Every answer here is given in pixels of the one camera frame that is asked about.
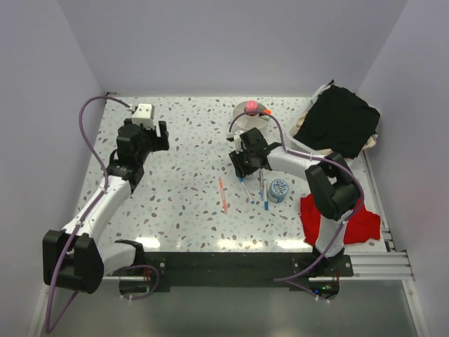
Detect white blue marker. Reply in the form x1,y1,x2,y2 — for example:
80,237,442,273
258,168,264,200

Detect blue capped pen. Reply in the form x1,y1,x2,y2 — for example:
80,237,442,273
239,178,255,204

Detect pink glue stick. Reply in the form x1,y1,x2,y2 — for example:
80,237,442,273
245,100,259,115

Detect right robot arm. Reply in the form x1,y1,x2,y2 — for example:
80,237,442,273
227,128,364,282

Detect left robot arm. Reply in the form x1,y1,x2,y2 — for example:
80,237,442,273
42,119,169,294

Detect blue pen right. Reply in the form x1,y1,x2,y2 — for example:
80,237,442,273
263,179,269,211

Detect blue washi tape roll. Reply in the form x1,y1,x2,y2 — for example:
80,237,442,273
268,179,289,204

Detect round beige divided organizer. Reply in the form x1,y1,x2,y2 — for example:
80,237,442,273
232,100,269,133

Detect white plastic basket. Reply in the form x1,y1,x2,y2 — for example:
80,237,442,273
286,83,355,171

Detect orange pen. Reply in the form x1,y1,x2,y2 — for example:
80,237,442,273
218,177,228,215

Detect black cloth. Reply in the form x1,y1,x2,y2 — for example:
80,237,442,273
289,82,380,159

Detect beige cloth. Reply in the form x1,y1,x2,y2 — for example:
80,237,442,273
296,110,380,166

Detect red cloth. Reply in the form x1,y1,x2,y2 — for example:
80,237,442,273
300,194,381,246

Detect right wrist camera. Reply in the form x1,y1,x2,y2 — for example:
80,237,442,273
226,130,244,153

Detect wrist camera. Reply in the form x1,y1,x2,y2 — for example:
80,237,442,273
226,130,244,153
131,103,155,129

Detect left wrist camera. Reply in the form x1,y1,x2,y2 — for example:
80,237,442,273
131,103,155,129

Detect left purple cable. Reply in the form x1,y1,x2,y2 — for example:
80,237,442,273
45,96,161,333

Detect purple cable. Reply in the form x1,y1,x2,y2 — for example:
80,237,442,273
227,111,366,299
45,96,161,333

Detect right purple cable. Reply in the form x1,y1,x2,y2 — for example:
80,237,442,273
227,111,366,299

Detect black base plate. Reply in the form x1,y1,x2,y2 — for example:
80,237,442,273
112,252,354,295

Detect aluminium rail frame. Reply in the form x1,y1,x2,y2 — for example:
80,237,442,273
44,95,423,336

